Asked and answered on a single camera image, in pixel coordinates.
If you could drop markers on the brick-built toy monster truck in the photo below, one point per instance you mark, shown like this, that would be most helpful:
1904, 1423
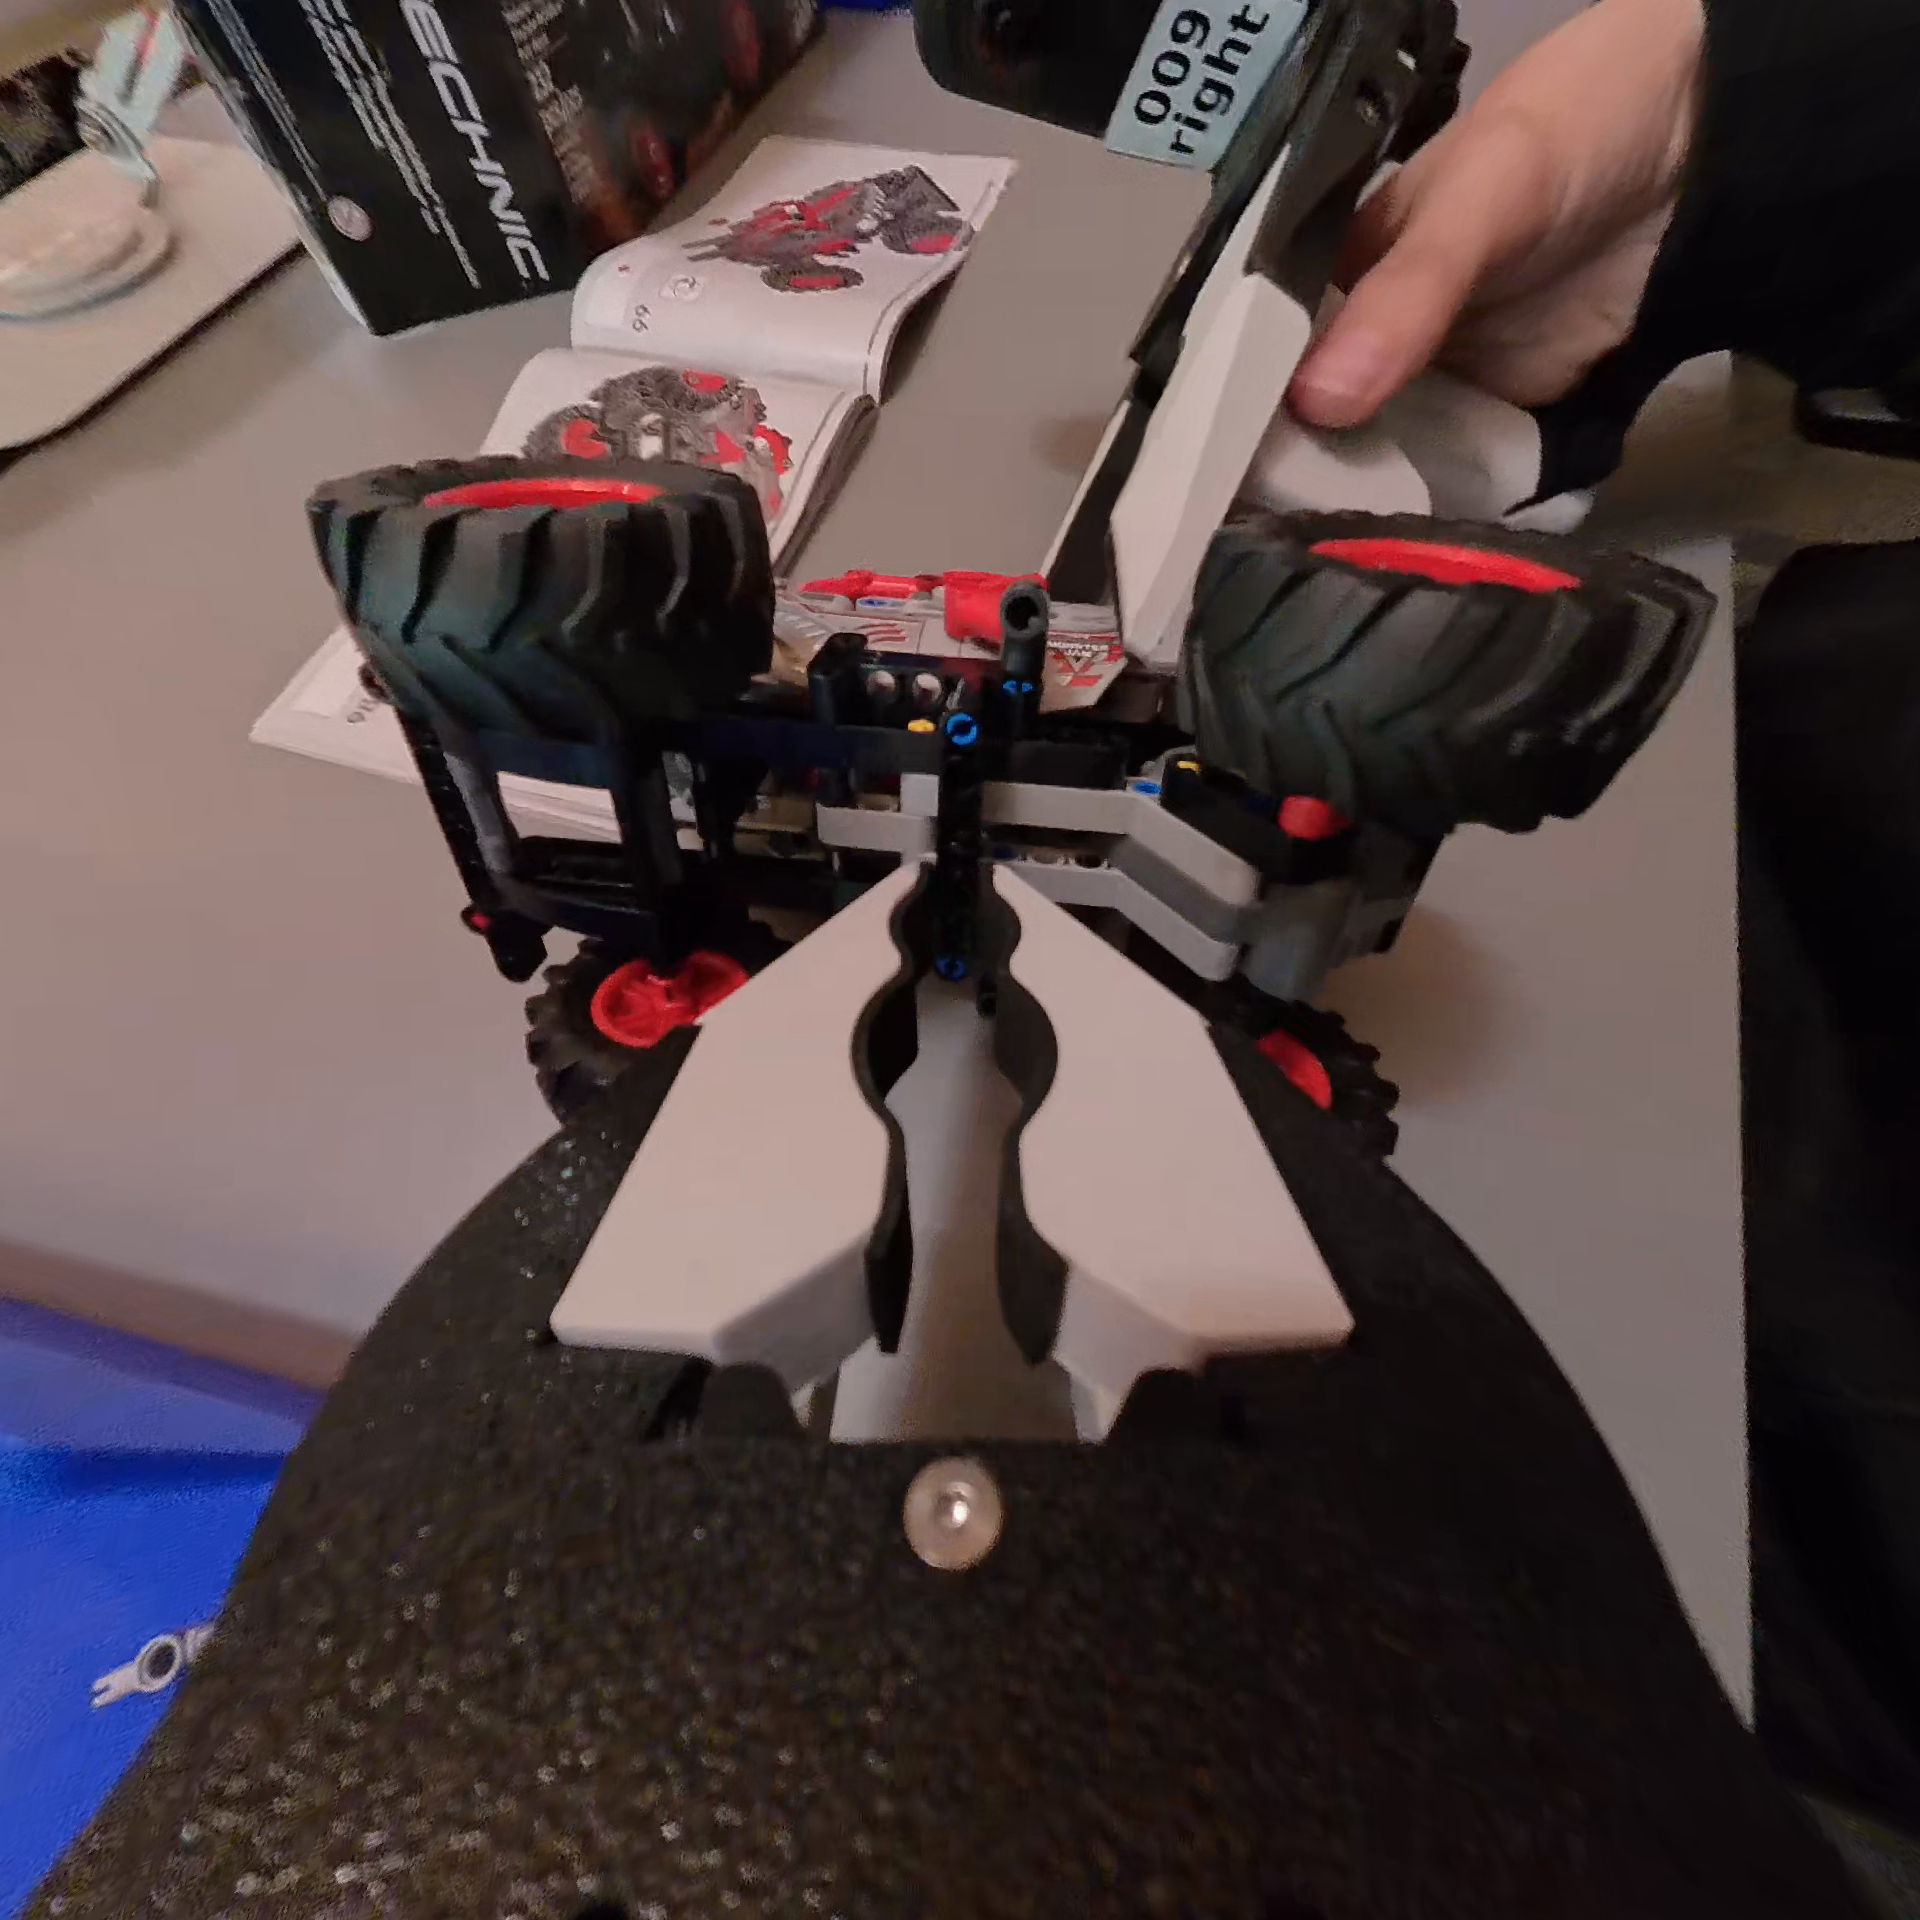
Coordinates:
599, 599

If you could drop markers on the black toy set box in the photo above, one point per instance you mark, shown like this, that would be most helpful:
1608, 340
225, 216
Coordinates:
451, 150

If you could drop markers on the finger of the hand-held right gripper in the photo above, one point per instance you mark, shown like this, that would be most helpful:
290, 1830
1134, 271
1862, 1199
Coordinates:
1215, 421
1084, 525

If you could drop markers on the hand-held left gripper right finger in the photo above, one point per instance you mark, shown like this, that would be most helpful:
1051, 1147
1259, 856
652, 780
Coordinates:
1171, 1184

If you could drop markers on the person's black clothing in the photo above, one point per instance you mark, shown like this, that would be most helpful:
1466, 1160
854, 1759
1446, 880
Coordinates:
1838, 1125

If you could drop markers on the clear glass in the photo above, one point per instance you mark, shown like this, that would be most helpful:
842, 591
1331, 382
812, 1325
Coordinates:
128, 114

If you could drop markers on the person's right hand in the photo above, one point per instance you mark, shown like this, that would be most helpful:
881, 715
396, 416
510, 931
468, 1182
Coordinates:
1529, 226

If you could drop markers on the blue plastic bin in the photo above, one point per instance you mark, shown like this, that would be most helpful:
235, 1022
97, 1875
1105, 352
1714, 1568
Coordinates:
105, 1501

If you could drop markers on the person's right forearm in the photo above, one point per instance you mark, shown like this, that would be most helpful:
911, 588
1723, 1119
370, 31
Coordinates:
1800, 181

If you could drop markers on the pale grey placemat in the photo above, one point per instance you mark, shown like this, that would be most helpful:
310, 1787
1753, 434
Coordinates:
194, 301

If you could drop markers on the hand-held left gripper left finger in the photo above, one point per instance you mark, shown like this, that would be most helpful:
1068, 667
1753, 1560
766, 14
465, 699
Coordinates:
721, 1184

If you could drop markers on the white plate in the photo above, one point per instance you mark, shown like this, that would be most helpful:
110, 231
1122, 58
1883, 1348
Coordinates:
75, 255

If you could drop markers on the open toy instruction booklet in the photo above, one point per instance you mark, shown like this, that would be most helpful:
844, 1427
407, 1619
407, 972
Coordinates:
840, 301

